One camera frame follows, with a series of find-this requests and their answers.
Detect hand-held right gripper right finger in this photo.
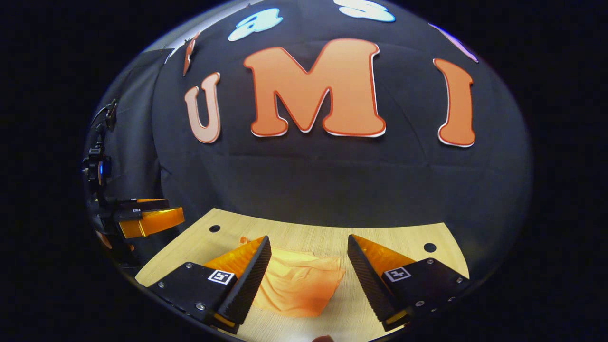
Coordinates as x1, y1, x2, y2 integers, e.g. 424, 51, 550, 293
347, 234, 471, 332

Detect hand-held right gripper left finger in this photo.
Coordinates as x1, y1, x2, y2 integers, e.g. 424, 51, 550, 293
147, 235, 272, 334

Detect orange T-shirt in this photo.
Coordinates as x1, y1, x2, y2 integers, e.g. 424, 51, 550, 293
239, 236, 346, 319

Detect black camera on stand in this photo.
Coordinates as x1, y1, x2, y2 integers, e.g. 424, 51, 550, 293
82, 99, 118, 193

